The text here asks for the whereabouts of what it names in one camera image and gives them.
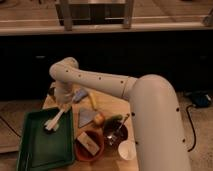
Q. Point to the white plastic cup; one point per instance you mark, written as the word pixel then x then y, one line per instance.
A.
pixel 126 150

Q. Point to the green plastic tray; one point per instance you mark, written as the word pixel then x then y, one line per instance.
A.
pixel 41 150

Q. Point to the yellow banana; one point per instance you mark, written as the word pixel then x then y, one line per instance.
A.
pixel 93 101

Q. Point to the small apple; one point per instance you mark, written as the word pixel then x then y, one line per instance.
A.
pixel 99 119

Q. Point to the blue object on floor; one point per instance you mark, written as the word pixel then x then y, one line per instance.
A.
pixel 201 100

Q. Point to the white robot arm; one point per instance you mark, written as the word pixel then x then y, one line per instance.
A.
pixel 157 123

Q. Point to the orange terracotta bowl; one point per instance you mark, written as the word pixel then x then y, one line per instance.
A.
pixel 83 155

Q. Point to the metal spoon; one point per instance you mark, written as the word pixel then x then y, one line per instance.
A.
pixel 116 133

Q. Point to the dark brown cup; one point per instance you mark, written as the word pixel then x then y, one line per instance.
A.
pixel 51 93

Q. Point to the grey triangular block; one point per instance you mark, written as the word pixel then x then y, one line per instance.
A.
pixel 85 116

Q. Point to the dark brown bowl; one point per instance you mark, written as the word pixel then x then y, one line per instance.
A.
pixel 110 126

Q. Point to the metal table frame background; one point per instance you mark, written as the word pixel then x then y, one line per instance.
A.
pixel 94 12

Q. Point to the white dish brush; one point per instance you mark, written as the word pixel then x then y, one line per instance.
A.
pixel 51 124

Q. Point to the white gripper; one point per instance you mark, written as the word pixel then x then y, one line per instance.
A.
pixel 62 99

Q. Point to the green cucumber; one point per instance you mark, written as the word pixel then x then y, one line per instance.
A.
pixel 113 118

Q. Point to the wooden block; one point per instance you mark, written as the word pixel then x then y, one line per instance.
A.
pixel 88 140

